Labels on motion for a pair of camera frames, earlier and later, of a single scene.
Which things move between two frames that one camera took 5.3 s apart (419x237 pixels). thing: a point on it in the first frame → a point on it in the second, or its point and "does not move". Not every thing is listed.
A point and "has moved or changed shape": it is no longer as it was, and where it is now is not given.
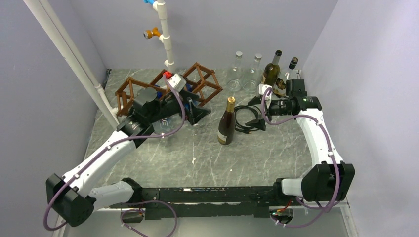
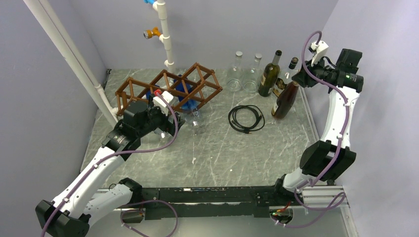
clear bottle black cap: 290,73 does not move
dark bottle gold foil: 227,124 has moved or changed shape
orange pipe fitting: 148,34 does not move
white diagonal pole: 53,28 does not move
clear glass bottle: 235,75 does not move
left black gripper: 195,113 → 167,126
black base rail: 205,202 does not move
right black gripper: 259,124 → 304,78
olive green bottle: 272,73 does not move
